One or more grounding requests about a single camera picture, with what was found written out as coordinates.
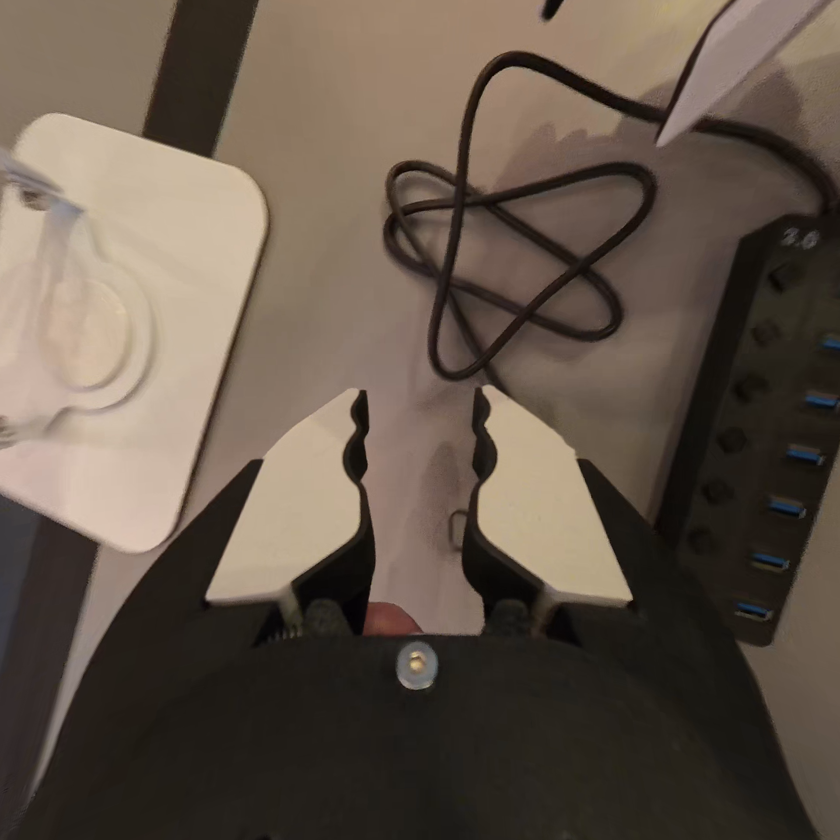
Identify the thin black hub cable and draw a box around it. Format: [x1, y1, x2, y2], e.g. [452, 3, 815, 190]
[384, 51, 840, 408]

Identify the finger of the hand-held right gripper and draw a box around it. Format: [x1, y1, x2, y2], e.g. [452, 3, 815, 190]
[656, 0, 834, 147]

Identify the person's left hand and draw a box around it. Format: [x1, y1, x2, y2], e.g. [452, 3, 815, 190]
[363, 602, 424, 637]

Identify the black usb hub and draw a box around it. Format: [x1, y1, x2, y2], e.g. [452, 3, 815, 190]
[656, 213, 840, 647]

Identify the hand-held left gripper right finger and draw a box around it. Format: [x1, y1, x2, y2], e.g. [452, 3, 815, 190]
[462, 386, 634, 636]

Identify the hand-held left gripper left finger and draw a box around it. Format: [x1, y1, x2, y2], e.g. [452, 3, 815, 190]
[205, 388, 376, 637]

